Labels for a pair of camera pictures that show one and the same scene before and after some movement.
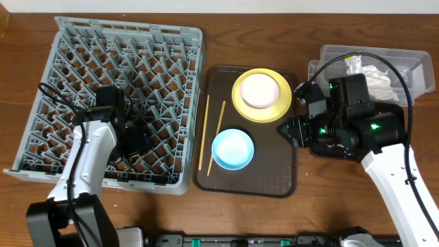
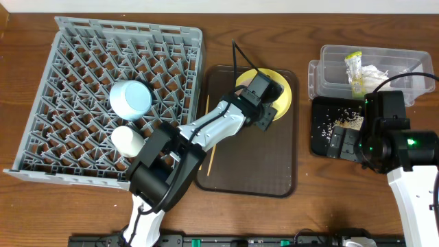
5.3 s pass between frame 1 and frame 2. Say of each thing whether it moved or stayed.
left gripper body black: moved
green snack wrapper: stayed
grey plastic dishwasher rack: stayed
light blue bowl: moved
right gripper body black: moved
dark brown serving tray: stayed
